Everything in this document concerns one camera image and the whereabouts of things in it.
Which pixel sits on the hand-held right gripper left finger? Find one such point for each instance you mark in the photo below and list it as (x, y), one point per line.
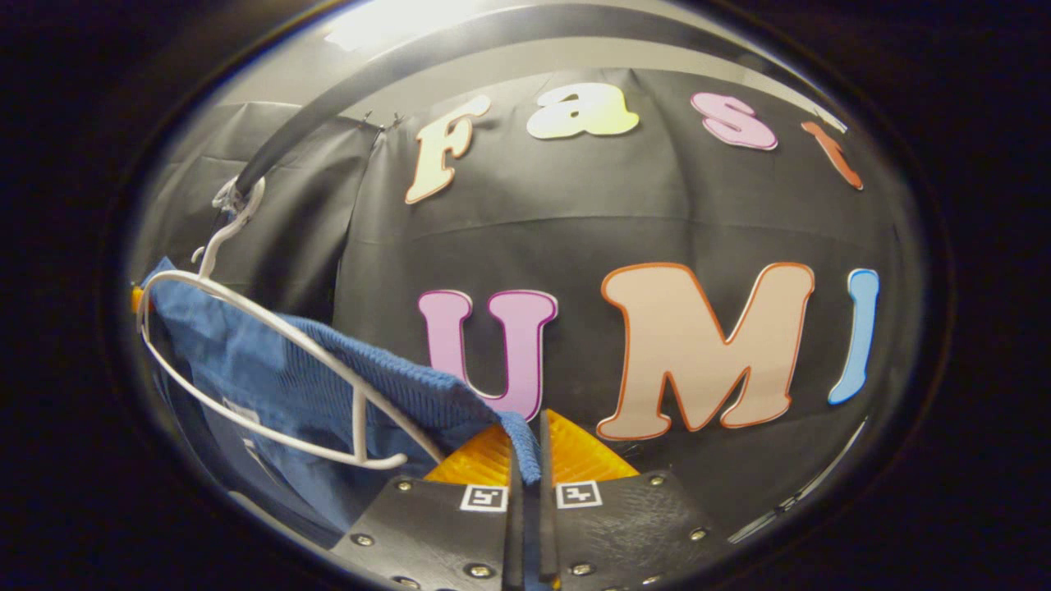
(516, 542)

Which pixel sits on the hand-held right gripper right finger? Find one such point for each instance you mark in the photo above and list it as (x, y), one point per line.
(546, 533)

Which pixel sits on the blue shirt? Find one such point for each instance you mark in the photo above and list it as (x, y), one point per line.
(246, 361)

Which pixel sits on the black clothes rack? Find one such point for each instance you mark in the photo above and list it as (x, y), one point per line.
(386, 57)

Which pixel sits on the black backdrop cloth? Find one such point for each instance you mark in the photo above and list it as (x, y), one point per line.
(657, 189)

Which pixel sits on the ceiling light panel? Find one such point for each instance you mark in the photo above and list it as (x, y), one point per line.
(386, 20)

